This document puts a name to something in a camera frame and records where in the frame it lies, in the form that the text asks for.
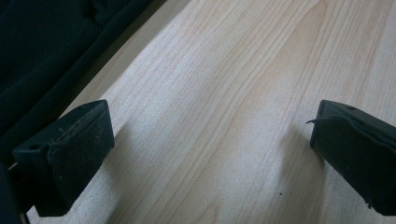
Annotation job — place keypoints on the dark cloth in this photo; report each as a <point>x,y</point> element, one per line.
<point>37,46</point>

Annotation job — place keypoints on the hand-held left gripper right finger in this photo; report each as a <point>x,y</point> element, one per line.
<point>355,152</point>

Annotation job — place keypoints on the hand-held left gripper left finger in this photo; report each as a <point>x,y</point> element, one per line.
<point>74,155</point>

